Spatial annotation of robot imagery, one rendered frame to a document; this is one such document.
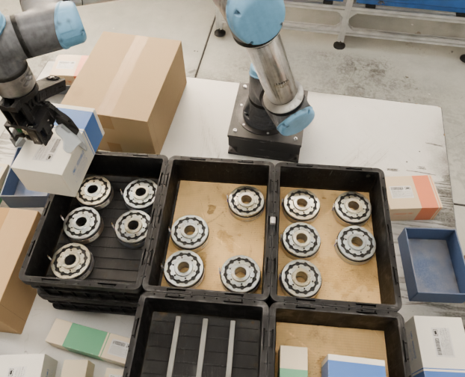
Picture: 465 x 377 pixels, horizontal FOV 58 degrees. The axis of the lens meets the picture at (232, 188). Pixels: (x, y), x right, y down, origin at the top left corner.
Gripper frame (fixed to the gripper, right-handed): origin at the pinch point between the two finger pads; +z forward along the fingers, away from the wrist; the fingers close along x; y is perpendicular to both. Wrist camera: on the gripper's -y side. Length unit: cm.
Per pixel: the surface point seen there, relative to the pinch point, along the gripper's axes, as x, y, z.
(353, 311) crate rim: 73, 22, 18
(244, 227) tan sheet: 45, 0, 28
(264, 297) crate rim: 53, 22, 18
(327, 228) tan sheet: 67, -4, 28
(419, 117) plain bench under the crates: 100, -64, 42
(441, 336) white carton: 98, 20, 32
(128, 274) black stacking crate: 16.6, 18.6, 28.1
